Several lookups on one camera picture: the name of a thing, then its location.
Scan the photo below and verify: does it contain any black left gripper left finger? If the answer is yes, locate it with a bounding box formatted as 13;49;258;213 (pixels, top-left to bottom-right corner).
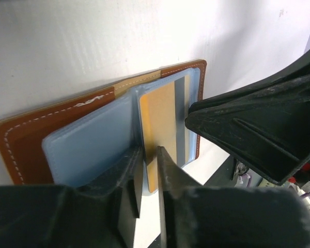
0;147;144;247

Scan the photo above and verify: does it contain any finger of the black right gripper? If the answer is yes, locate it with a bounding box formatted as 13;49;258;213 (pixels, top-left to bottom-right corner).
185;50;310;185

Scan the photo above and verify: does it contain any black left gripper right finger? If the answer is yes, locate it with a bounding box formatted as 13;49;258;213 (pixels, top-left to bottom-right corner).
157;146;310;247

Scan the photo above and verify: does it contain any brown leather card holder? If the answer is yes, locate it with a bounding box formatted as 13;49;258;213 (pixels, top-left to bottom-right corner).
0;59;207;187

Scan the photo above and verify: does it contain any gold card with stripe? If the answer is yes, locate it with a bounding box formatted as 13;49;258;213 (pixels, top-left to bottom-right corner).
138;73;198;193

